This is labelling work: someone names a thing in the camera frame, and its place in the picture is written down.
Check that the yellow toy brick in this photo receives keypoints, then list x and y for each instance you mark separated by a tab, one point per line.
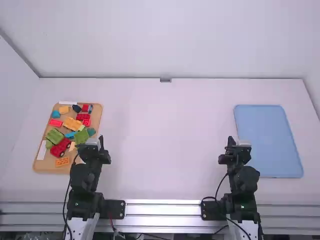
64	109

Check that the white long toy brick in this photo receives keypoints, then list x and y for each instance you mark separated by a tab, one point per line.
43	150
68	102

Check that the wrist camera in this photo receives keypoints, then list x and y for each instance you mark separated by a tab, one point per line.
244	143
92	142

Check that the tan tray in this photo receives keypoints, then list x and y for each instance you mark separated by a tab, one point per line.
96	117

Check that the blue and white toy brick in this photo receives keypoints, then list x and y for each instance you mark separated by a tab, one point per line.
90	109

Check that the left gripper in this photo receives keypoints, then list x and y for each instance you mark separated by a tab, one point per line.
91	155

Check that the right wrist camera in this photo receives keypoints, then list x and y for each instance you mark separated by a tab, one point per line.
244	143

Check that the red toy car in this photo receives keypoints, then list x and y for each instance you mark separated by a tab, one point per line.
60	148

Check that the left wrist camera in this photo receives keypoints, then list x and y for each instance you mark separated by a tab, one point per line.
92	142

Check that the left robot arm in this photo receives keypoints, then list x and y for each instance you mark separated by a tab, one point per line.
83	180

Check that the long red toy brick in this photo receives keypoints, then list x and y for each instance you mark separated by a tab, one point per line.
83	117

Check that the coral red toy brick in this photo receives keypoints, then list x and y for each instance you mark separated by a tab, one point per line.
87	122

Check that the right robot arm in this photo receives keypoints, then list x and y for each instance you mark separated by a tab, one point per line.
243	180

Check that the teal toy brick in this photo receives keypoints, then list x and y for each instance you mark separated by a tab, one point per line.
91	131
56	114

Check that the dark blue toy brick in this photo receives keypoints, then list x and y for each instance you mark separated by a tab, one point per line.
76	108

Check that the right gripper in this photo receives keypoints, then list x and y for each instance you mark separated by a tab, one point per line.
238	156

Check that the silver rails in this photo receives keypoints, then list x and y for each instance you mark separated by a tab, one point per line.
162	210

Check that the light green toy brick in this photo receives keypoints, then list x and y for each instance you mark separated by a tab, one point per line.
81	128

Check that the blue mat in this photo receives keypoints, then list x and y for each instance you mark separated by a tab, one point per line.
270	140

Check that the orange flat toy brick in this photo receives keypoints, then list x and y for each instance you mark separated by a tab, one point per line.
62	162

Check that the pink flat toy brick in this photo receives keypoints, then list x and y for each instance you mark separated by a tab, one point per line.
55	122

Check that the cream toy brick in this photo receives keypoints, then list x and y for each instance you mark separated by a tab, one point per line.
72	147

